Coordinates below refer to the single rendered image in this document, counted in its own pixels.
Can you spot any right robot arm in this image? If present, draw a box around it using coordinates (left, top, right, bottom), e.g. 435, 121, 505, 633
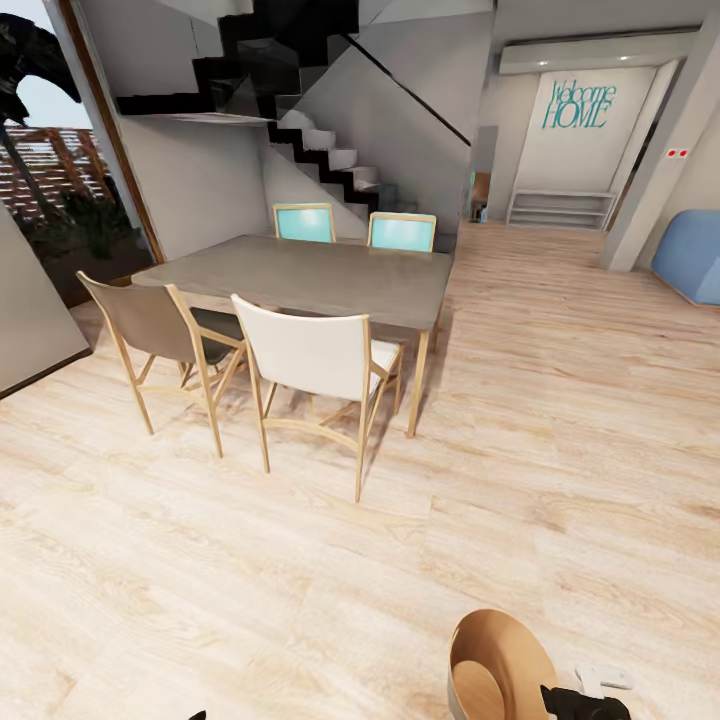
540, 661, 635, 720

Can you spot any trash can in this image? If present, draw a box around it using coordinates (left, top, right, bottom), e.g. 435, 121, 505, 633
447, 608, 562, 720

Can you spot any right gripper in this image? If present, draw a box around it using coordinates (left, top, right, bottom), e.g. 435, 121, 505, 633
540, 685, 629, 720

